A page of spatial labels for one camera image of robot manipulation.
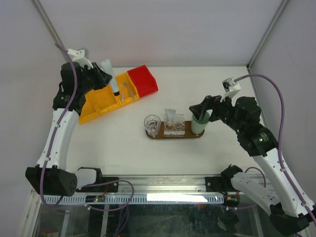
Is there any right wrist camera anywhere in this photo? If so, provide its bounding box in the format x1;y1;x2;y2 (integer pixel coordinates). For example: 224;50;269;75
220;78;241;102

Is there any clear plastic cup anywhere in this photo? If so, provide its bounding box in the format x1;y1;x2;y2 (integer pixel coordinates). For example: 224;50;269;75
144;115;161;137

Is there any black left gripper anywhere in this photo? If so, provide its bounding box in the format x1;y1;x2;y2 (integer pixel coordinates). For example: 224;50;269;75
78;62;112;94

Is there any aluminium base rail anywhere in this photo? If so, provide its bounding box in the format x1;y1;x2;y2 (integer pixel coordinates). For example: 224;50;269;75
31;175;275;198

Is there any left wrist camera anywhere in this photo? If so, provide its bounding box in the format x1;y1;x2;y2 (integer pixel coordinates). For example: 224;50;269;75
67;48;93;69

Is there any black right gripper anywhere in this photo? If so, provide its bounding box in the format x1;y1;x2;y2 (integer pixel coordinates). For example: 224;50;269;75
189;91;243;134

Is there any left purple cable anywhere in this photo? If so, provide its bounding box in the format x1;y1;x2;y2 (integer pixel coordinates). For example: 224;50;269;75
39;43;135;212

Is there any left aluminium frame post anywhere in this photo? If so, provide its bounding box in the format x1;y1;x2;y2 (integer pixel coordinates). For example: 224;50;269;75
30;0;66;49

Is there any clear compartment organizer box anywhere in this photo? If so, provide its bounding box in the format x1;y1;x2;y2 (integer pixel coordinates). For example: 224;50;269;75
163;114;185;137

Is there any pale green cup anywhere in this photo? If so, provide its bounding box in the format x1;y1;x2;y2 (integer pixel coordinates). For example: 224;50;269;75
191;112;210;134

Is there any white slotted cable duct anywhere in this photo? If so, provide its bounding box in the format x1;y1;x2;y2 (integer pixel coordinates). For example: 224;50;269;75
40;194;225;205

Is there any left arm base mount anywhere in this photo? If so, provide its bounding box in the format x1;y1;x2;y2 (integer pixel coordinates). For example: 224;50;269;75
75;167;119;193

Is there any aluminium frame post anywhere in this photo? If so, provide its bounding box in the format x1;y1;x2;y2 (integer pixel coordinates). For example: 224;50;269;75
30;0;66;49
246;0;290;72

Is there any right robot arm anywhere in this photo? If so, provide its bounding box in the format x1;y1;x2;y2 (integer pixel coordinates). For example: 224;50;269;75
189;95;316;236

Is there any yellow toothbrush bin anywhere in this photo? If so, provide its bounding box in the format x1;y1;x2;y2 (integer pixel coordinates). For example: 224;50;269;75
116;72;140;107

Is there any yellow toothpaste bin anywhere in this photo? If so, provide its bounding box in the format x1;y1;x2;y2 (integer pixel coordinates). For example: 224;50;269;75
90;85;119;115

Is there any right aluminium frame post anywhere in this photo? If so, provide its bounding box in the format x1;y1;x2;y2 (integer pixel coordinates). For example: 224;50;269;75
246;0;290;72

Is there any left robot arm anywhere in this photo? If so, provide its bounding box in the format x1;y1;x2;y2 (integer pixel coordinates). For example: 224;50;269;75
25;62;112;197

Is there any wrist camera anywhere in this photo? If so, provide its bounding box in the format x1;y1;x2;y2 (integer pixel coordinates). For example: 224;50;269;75
67;48;93;69
220;78;241;102

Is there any oval wooden tray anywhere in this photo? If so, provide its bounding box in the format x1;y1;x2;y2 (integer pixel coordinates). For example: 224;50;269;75
145;120;204;140

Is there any red plastic bin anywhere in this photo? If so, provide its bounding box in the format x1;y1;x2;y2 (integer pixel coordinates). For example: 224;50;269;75
127;65;158;98

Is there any white toothpaste tube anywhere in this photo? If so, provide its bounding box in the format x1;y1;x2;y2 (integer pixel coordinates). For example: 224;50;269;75
165;109;176;129
100;58;121;96

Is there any empty yellow bin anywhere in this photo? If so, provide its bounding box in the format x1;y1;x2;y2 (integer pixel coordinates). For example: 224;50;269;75
79;90;100;124

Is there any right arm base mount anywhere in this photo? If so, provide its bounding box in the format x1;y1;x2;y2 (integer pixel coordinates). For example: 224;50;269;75
204;164;243;195

